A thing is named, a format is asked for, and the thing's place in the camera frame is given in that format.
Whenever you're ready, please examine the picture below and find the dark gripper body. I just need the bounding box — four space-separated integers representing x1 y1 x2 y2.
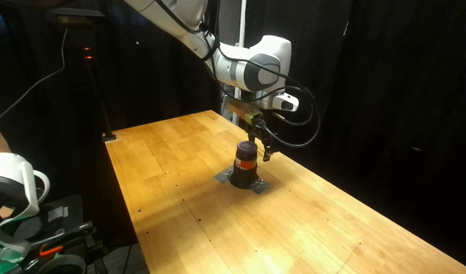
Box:
227 98 270 131

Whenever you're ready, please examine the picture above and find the dark bottle with orange label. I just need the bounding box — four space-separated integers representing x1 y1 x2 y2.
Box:
229 140 261 191

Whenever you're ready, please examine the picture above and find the grey tape piece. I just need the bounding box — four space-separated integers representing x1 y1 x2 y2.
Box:
214 166 235 185

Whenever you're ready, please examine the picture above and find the black curtain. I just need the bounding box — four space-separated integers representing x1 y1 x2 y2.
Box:
98 0 466 265

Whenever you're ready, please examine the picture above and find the black tripod stand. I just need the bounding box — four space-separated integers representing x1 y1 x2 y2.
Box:
80 44 118 142

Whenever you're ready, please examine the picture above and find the white VR headset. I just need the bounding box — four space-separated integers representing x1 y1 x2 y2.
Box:
0 151 52 256

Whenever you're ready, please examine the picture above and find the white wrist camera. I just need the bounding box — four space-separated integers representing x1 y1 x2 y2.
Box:
271 93 302 115

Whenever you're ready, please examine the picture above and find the grey square base plate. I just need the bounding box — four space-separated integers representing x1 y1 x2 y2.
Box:
249 178 271 195

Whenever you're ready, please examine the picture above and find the orange handled tool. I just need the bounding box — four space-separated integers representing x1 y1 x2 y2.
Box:
38 245 66 259

